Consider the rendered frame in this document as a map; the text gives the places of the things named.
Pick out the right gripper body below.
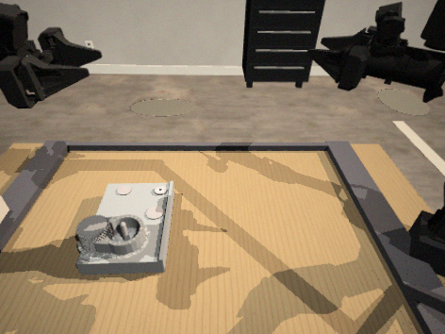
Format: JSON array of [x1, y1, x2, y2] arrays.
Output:
[[338, 25, 414, 91]]

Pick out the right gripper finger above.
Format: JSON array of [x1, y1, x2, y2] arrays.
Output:
[[321, 27, 367, 50], [307, 44, 353, 83]]

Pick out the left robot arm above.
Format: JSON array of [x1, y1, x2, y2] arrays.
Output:
[[0, 3, 28, 59]]

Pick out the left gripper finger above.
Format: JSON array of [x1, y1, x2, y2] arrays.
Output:
[[21, 54, 90, 101], [54, 31, 102, 67]]

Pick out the white gear with yellow arrow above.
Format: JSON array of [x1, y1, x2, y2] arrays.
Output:
[[112, 227, 139, 242]]

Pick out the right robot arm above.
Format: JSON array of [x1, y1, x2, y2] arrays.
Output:
[[370, 0, 445, 244]]

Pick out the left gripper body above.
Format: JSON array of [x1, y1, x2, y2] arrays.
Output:
[[0, 27, 64, 109]]

